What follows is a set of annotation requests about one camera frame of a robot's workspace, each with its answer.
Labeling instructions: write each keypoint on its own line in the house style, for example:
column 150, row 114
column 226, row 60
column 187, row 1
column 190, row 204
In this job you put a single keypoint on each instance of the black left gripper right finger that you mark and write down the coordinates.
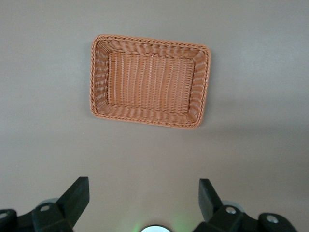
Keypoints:
column 210, row 205

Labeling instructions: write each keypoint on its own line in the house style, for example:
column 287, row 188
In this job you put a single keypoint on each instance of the brown wicker basket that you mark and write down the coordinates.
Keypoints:
column 149, row 82

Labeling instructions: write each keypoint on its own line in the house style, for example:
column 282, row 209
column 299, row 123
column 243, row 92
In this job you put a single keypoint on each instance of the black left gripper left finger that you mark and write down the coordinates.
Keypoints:
column 70, row 203

